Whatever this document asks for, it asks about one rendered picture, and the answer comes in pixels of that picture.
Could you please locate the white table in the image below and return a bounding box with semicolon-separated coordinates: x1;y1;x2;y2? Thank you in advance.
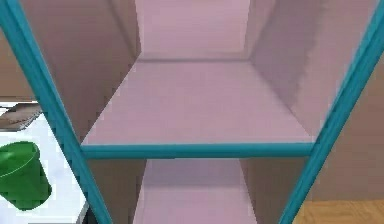
0;99;90;224

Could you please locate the brown grey flat object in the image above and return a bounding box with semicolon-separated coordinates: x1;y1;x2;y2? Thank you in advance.
0;102;44;132

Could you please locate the green cup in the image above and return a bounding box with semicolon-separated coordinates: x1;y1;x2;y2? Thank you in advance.
0;141;53;212

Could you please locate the pink shelf with teal frame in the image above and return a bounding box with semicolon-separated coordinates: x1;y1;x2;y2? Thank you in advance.
0;0;384;224

